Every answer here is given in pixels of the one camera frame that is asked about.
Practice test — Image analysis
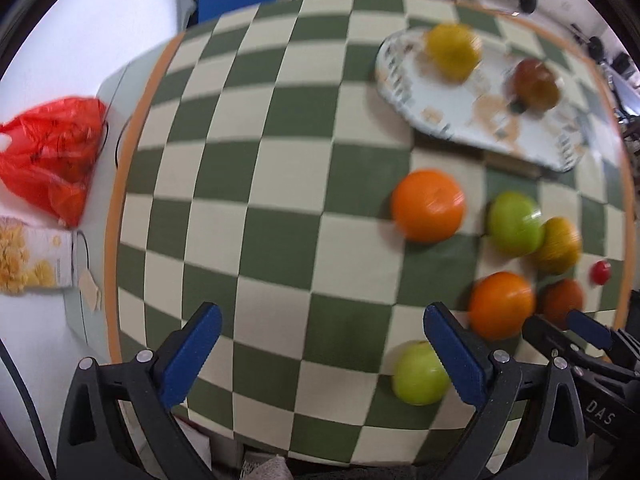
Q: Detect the dark red orange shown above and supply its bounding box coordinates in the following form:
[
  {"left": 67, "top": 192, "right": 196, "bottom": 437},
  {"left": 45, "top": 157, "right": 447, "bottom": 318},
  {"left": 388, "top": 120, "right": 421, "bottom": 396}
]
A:
[{"left": 538, "top": 278, "right": 585, "bottom": 330}]

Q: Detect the small red tomato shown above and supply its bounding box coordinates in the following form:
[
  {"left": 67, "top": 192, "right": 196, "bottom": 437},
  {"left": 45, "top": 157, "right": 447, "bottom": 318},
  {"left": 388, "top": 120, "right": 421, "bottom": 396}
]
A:
[{"left": 590, "top": 259, "right": 612, "bottom": 286}]

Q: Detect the yellow lemon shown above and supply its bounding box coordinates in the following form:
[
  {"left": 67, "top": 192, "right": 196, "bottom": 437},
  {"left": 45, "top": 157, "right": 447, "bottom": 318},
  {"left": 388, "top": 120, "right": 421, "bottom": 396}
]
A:
[{"left": 534, "top": 217, "right": 582, "bottom": 275}]

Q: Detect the green apple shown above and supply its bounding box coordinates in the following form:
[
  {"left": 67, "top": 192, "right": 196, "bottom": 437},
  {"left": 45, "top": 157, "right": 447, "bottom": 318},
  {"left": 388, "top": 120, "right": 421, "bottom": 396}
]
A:
[
  {"left": 392, "top": 341, "right": 450, "bottom": 406},
  {"left": 487, "top": 191, "right": 544, "bottom": 258}
]

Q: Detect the large bright orange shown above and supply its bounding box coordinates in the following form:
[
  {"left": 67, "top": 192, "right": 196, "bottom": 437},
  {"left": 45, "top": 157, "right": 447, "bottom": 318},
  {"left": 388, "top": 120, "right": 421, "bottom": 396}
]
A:
[{"left": 390, "top": 169, "right": 466, "bottom": 245}]

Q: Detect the dark red apple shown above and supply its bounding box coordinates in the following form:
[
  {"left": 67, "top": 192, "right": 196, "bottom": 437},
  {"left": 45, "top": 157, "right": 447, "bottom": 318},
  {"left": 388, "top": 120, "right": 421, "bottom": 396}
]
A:
[{"left": 511, "top": 58, "right": 561, "bottom": 113}]

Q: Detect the yellow orange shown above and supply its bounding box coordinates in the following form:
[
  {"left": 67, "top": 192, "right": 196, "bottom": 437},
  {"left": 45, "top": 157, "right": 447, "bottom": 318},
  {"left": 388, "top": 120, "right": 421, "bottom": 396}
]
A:
[{"left": 424, "top": 23, "right": 483, "bottom": 84}]

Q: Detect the cereal box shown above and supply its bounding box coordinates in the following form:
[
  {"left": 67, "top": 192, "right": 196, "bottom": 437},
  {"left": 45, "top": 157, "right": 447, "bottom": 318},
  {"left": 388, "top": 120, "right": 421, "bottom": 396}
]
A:
[{"left": 0, "top": 218, "right": 74, "bottom": 295}]

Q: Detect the green checkered tablecloth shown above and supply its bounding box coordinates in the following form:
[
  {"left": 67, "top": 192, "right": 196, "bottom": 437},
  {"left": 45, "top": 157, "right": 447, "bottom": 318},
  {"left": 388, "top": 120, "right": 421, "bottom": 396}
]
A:
[{"left": 103, "top": 0, "right": 634, "bottom": 464}]

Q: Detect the oval floral plate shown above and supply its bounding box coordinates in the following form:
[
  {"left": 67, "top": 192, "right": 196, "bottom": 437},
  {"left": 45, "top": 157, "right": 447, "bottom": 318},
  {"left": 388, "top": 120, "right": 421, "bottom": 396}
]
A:
[{"left": 374, "top": 28, "right": 586, "bottom": 172}]

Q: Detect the red plastic bag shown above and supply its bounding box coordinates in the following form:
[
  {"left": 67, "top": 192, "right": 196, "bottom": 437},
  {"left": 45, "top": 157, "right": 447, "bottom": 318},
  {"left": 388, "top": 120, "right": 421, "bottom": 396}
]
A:
[{"left": 1, "top": 96, "right": 106, "bottom": 228}]

